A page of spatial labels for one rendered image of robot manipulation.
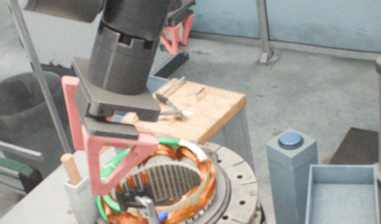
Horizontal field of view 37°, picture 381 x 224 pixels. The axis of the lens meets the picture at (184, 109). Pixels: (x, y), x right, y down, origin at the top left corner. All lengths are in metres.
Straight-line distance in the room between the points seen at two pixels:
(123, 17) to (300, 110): 2.62
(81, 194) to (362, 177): 0.47
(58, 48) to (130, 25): 3.24
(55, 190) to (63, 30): 2.13
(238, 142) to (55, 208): 0.53
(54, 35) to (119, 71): 3.19
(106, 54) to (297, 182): 0.70
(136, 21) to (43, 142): 2.10
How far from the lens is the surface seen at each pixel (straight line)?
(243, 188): 0.94
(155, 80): 1.37
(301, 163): 1.12
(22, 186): 1.78
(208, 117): 1.18
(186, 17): 1.17
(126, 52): 0.51
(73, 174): 0.89
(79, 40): 3.55
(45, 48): 3.83
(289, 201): 1.18
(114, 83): 0.52
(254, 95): 3.25
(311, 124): 2.98
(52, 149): 2.61
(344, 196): 1.02
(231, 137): 1.23
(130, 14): 0.50
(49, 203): 1.55
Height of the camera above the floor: 1.71
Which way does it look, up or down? 32 degrees down
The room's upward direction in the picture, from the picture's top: 12 degrees counter-clockwise
